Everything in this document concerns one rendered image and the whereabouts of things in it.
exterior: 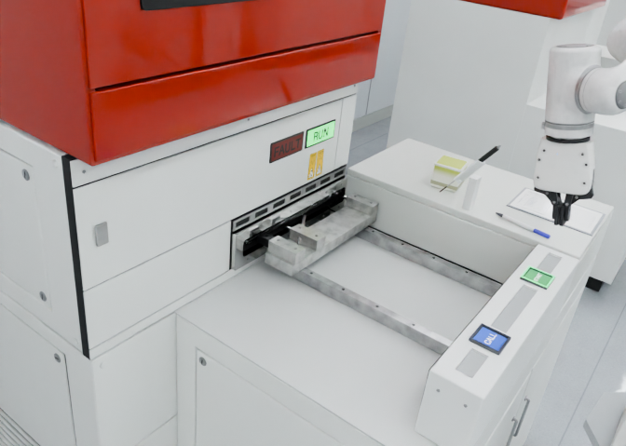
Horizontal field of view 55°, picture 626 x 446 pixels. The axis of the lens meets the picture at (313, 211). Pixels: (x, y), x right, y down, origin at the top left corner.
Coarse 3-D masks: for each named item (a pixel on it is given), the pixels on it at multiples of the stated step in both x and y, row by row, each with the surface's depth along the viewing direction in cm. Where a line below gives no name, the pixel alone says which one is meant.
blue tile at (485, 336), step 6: (480, 330) 105; (486, 330) 105; (480, 336) 104; (486, 336) 104; (492, 336) 104; (498, 336) 104; (486, 342) 102; (492, 342) 103; (498, 342) 103; (504, 342) 103; (498, 348) 101
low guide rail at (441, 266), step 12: (372, 240) 156; (384, 240) 153; (396, 240) 153; (396, 252) 152; (408, 252) 150; (420, 252) 149; (420, 264) 149; (432, 264) 147; (444, 264) 145; (444, 276) 146; (456, 276) 144; (468, 276) 142; (480, 276) 142; (480, 288) 141; (492, 288) 139
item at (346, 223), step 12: (336, 216) 155; (348, 216) 155; (360, 216) 156; (372, 216) 157; (312, 228) 148; (324, 228) 148; (336, 228) 149; (348, 228) 150; (360, 228) 154; (336, 240) 145; (312, 252) 138; (324, 252) 142; (276, 264) 135; (288, 264) 133; (300, 264) 135
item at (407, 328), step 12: (300, 276) 137; (312, 276) 135; (324, 288) 134; (336, 288) 132; (336, 300) 132; (348, 300) 130; (360, 300) 129; (360, 312) 129; (372, 312) 127; (384, 312) 126; (384, 324) 126; (396, 324) 124; (408, 324) 123; (408, 336) 123; (420, 336) 122; (432, 336) 120; (432, 348) 121; (444, 348) 119
